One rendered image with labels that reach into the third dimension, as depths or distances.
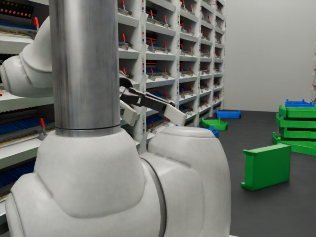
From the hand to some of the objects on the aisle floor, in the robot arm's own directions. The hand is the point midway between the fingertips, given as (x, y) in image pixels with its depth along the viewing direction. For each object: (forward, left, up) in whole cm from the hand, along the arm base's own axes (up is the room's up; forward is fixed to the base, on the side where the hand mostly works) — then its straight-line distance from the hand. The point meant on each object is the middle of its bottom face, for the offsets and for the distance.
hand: (158, 118), depth 70 cm
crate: (-10, -119, -49) cm, 129 cm away
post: (+78, -126, -45) cm, 155 cm away
